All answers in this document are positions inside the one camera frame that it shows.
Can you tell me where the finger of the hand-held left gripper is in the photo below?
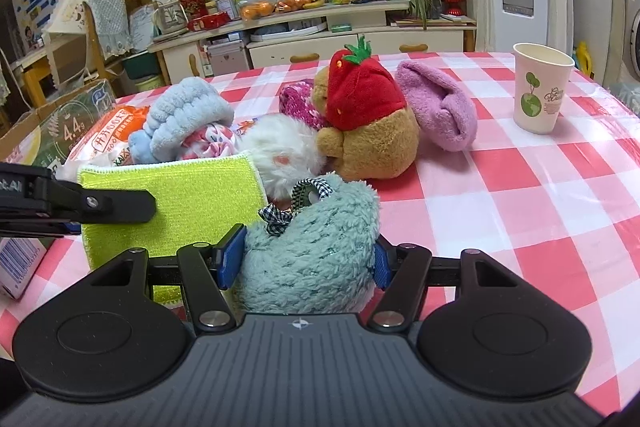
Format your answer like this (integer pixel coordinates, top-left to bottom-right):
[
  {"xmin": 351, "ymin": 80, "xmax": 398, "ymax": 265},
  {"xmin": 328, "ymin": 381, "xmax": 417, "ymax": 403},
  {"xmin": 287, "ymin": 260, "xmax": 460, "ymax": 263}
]
[{"xmin": 52, "ymin": 179, "xmax": 157, "ymax": 224}]

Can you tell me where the red white checkered tablecloth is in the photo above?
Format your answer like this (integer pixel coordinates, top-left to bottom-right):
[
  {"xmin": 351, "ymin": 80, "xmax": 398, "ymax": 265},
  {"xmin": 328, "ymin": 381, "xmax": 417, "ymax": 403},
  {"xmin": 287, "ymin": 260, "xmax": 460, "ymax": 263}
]
[{"xmin": 0, "ymin": 52, "xmax": 640, "ymax": 414}]

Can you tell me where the light blue fluffy towel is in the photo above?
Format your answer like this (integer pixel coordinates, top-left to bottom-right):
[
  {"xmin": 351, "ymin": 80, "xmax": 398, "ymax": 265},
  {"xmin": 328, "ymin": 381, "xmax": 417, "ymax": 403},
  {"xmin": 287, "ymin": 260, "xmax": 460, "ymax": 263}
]
[{"xmin": 127, "ymin": 77, "xmax": 236, "ymax": 165}]

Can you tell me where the white paper cup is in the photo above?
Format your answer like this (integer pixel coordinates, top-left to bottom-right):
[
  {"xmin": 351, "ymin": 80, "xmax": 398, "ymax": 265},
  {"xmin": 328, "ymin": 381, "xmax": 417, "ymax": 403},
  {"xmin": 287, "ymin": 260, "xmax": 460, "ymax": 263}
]
[{"xmin": 513, "ymin": 43, "xmax": 576, "ymax": 136}]

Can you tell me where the brown bear plush strawberry hat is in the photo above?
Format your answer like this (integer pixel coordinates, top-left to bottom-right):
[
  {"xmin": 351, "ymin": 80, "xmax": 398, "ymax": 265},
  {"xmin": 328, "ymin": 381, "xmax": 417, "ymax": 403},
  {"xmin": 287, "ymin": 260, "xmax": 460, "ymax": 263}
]
[{"xmin": 311, "ymin": 35, "xmax": 421, "ymax": 182}]

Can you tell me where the cream television cabinet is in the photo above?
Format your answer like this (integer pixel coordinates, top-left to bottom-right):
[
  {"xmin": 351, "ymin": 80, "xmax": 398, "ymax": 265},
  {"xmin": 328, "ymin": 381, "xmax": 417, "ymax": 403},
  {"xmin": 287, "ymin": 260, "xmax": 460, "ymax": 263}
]
[{"xmin": 148, "ymin": 0, "xmax": 478, "ymax": 81}]

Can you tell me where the silver storage box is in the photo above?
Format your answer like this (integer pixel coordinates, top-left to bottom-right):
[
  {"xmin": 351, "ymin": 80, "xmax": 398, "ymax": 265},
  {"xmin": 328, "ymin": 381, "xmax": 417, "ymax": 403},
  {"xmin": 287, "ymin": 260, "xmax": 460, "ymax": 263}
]
[{"xmin": 206, "ymin": 41, "xmax": 250, "ymax": 77}]

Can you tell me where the pink patterned cloth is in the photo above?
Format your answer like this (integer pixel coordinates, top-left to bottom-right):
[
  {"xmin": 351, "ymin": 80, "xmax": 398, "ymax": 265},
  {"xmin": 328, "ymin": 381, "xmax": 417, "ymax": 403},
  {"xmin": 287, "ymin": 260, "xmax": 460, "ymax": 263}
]
[{"xmin": 177, "ymin": 122, "xmax": 239, "ymax": 160}]

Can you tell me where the washing machine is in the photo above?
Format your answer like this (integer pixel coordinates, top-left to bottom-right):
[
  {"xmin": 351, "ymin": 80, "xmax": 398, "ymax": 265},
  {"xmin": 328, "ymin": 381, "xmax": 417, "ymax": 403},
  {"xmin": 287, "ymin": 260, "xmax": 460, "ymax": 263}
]
[{"xmin": 624, "ymin": 0, "xmax": 640, "ymax": 84}]

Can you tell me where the bag of oranges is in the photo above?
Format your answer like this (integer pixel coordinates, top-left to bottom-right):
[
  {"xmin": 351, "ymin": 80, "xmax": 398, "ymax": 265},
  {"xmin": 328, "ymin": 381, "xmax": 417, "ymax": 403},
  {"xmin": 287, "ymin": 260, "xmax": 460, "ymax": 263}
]
[{"xmin": 237, "ymin": 0, "xmax": 279, "ymax": 20}]

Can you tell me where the wooden chair with cover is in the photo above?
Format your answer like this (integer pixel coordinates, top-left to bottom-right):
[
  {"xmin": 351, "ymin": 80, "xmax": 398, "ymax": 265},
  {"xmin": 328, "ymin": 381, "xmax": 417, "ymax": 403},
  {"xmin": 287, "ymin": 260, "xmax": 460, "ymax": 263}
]
[{"xmin": 22, "ymin": 0, "xmax": 132, "ymax": 88}]

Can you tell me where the orange snack packet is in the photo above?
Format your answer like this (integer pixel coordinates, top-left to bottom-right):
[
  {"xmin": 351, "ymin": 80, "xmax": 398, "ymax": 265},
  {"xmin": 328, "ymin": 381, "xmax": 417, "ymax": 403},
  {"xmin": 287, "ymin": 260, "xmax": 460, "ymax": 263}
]
[{"xmin": 65, "ymin": 105, "xmax": 152, "ymax": 168}]

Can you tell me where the teal fluffy plush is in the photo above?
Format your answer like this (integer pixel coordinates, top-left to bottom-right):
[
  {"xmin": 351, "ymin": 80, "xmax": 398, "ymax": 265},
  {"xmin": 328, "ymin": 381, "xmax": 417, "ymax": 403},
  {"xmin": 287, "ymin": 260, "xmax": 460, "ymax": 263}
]
[{"xmin": 235, "ymin": 173, "xmax": 382, "ymax": 314}]

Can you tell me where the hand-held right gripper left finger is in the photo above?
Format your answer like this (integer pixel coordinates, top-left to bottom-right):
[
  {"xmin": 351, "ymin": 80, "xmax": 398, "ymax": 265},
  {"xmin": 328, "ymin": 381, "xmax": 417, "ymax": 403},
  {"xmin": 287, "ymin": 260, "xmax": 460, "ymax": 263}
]
[{"xmin": 89, "ymin": 223, "xmax": 248, "ymax": 333}]

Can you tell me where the cardboard box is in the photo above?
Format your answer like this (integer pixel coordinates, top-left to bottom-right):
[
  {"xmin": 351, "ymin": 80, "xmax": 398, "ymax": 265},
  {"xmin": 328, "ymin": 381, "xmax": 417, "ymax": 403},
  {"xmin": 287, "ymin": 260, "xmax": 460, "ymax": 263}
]
[{"xmin": 0, "ymin": 79, "xmax": 118, "ymax": 168}]

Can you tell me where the lilac fluffy sock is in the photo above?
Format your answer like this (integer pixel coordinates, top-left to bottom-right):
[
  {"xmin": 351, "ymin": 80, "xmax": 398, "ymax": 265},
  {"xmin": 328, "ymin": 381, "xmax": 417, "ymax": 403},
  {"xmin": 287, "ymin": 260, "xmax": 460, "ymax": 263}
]
[{"xmin": 395, "ymin": 59, "xmax": 478, "ymax": 152}]

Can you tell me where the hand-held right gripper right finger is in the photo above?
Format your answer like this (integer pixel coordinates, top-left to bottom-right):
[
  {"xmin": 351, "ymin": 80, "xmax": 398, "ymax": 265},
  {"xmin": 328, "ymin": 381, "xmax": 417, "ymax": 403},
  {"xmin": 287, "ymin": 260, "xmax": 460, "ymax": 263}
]
[{"xmin": 368, "ymin": 234, "xmax": 521, "ymax": 334}]

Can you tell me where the red flat box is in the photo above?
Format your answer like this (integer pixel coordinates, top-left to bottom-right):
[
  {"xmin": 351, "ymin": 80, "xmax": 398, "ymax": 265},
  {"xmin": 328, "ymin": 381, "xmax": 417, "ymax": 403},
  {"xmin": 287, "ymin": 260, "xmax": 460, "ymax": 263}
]
[{"xmin": 187, "ymin": 13, "xmax": 232, "ymax": 32}]

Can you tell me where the green microfiber cloth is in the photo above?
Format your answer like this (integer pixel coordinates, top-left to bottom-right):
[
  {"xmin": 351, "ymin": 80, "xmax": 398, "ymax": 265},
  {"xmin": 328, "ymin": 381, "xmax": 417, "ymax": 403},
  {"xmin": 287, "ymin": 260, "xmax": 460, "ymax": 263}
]
[{"xmin": 76, "ymin": 150, "xmax": 269, "ymax": 306}]

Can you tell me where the blue white carton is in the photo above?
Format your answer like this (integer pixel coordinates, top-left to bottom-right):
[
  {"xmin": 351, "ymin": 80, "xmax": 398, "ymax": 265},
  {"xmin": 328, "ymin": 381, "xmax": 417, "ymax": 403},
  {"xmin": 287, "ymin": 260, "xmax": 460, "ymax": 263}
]
[{"xmin": 0, "ymin": 237, "xmax": 49, "ymax": 301}]

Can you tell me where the yellow plastic bottle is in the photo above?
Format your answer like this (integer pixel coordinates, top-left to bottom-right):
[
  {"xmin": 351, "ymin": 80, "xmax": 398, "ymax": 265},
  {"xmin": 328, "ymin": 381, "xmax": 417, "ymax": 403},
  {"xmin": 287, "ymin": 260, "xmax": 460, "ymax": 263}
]
[{"xmin": 575, "ymin": 41, "xmax": 596, "ymax": 76}]

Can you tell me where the magenta knitted pouch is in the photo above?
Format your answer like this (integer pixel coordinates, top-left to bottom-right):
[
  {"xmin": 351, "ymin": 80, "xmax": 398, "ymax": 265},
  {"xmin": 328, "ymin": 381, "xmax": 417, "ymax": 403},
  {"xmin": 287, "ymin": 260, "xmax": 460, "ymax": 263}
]
[{"xmin": 278, "ymin": 79, "xmax": 328, "ymax": 130}]

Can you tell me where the green bin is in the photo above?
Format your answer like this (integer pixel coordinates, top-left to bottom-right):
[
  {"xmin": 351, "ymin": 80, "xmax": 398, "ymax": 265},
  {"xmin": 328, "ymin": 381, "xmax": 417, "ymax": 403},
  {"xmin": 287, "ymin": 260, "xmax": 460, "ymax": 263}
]
[{"xmin": 122, "ymin": 52, "xmax": 166, "ymax": 90}]

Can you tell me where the white fluffy plush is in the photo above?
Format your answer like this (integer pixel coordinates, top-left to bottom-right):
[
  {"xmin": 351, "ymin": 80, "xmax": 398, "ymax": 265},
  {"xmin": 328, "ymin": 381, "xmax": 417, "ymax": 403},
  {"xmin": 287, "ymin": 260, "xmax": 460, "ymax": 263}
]
[{"xmin": 235, "ymin": 113, "xmax": 329, "ymax": 202}]

